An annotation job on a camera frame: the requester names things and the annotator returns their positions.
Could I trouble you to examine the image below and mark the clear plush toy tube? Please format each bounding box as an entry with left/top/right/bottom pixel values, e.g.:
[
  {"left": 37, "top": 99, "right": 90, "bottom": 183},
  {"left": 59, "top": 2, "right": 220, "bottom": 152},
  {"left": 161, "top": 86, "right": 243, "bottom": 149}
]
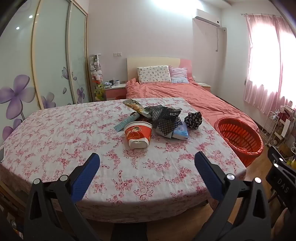
[{"left": 89, "top": 54, "right": 104, "bottom": 101}]

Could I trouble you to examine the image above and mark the flower print sliding wardrobe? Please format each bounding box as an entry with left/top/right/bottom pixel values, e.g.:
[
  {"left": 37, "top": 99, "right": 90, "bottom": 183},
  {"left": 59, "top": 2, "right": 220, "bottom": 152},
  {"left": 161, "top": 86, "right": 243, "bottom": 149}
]
[{"left": 0, "top": 0, "right": 93, "bottom": 149}]

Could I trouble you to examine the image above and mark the black mesh fabric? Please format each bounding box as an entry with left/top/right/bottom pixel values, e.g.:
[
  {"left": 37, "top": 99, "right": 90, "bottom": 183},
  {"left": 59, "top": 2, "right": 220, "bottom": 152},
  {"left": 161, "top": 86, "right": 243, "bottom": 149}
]
[{"left": 144, "top": 105, "right": 183, "bottom": 139}]

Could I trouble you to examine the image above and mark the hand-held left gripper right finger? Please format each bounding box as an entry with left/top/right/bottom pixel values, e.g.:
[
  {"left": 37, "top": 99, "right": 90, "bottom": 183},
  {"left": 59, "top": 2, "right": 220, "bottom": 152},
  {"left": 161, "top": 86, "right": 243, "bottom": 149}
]
[{"left": 194, "top": 151, "right": 272, "bottom": 241}]

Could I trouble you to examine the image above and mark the crumpled snack packet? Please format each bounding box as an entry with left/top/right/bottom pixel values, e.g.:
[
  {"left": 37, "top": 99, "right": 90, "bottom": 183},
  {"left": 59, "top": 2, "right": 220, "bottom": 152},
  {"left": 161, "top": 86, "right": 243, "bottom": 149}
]
[{"left": 122, "top": 99, "right": 151, "bottom": 116}]

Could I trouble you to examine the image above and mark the white air conditioner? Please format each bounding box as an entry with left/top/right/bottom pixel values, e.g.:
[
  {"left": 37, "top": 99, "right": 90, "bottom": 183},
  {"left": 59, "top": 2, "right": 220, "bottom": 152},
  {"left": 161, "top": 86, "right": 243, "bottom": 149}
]
[{"left": 192, "top": 9, "right": 228, "bottom": 30}]

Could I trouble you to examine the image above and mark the pink floral tablecloth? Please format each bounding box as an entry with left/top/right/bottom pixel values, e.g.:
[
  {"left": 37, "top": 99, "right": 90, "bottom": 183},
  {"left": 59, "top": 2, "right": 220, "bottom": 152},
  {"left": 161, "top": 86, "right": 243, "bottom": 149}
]
[{"left": 0, "top": 97, "right": 247, "bottom": 223}]

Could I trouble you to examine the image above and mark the beige pink bed headboard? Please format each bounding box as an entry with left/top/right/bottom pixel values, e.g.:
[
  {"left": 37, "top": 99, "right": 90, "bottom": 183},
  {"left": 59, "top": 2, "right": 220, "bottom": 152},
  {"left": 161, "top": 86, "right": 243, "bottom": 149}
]
[{"left": 127, "top": 57, "right": 193, "bottom": 81}]

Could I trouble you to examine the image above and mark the blue tissue packet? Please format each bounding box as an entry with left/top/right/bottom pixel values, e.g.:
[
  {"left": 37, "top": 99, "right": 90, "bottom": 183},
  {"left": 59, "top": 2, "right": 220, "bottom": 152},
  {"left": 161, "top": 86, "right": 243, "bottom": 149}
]
[{"left": 172, "top": 122, "right": 189, "bottom": 140}]

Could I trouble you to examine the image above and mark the floral print pillow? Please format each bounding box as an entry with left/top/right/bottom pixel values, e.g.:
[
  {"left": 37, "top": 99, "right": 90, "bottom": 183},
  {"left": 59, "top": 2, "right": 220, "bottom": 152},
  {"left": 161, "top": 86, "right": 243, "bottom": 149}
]
[{"left": 137, "top": 65, "right": 171, "bottom": 84}]

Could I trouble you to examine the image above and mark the black floral cloth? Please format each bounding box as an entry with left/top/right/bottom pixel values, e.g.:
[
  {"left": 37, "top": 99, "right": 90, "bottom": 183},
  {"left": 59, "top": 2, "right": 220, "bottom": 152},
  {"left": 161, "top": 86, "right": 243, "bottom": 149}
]
[{"left": 184, "top": 112, "right": 203, "bottom": 130}]

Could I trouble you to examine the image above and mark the pink striped pillow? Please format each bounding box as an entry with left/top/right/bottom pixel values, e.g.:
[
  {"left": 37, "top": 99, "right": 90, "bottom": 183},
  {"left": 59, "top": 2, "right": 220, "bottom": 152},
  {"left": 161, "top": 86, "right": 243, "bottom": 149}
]
[{"left": 169, "top": 65, "right": 189, "bottom": 83}]

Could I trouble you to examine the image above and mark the red paper bowl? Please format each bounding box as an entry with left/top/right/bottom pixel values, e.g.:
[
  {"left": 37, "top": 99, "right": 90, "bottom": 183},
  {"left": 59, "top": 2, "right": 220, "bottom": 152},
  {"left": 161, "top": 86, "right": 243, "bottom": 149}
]
[{"left": 124, "top": 121, "right": 153, "bottom": 149}]

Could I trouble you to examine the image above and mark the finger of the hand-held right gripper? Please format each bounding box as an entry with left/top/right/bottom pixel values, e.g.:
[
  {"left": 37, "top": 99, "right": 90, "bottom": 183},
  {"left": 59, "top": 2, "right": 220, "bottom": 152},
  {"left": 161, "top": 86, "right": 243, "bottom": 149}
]
[{"left": 268, "top": 146, "right": 296, "bottom": 180}]

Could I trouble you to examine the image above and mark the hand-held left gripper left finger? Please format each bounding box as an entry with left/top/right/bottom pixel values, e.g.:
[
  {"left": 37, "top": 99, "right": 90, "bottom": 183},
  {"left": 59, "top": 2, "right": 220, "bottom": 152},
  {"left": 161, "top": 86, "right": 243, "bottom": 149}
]
[{"left": 23, "top": 152, "right": 102, "bottom": 241}]

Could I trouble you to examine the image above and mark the brown cardboard box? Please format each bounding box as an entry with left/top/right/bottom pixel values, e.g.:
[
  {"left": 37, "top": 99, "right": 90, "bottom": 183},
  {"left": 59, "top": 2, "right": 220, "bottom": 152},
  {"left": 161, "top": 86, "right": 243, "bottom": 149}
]
[{"left": 277, "top": 142, "right": 294, "bottom": 160}]

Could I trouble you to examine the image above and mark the teal toothpaste tube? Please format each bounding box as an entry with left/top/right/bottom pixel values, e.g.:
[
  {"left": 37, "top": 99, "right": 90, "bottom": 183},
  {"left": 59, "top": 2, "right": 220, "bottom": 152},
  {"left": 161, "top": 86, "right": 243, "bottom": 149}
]
[{"left": 115, "top": 113, "right": 139, "bottom": 132}]

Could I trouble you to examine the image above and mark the red plastic basket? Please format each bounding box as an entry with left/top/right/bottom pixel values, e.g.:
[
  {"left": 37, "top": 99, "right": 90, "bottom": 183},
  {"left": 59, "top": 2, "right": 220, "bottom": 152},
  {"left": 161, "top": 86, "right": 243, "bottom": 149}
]
[{"left": 214, "top": 117, "right": 264, "bottom": 168}]

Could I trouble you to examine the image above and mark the pink white nightstand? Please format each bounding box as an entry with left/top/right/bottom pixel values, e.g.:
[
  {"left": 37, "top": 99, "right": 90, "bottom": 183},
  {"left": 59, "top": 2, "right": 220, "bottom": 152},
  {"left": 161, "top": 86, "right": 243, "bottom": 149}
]
[
  {"left": 199, "top": 82, "right": 212, "bottom": 93},
  {"left": 104, "top": 83, "right": 127, "bottom": 100}
]

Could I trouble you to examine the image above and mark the white wire rack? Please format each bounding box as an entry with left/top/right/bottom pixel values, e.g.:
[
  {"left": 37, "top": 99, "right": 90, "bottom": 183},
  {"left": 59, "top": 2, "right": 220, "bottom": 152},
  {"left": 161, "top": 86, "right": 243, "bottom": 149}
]
[{"left": 260, "top": 110, "right": 285, "bottom": 146}]

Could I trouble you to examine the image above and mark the pink curtain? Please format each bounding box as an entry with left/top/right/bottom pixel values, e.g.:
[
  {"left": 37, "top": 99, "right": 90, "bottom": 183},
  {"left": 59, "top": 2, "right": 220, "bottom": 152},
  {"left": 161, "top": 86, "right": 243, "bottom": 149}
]
[{"left": 244, "top": 14, "right": 296, "bottom": 114}]

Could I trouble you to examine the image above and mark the salmon bed cover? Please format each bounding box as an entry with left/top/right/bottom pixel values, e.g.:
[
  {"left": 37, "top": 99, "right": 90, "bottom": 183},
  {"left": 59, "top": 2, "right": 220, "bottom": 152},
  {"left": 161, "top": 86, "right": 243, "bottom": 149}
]
[{"left": 125, "top": 77, "right": 259, "bottom": 132}]

